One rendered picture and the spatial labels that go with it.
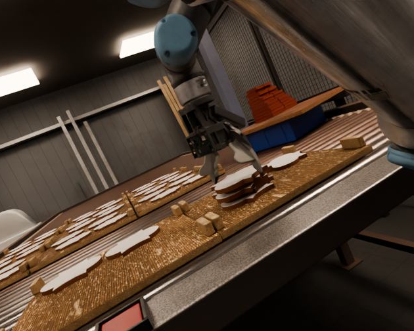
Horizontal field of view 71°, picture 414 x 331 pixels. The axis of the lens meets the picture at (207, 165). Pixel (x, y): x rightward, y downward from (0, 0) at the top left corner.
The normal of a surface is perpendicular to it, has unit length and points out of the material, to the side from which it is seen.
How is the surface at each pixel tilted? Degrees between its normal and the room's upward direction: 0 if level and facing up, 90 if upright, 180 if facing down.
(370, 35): 125
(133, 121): 90
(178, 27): 90
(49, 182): 90
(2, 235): 90
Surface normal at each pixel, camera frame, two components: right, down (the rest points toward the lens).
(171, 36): 0.05, 0.10
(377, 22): 0.23, 0.57
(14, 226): 0.42, -0.08
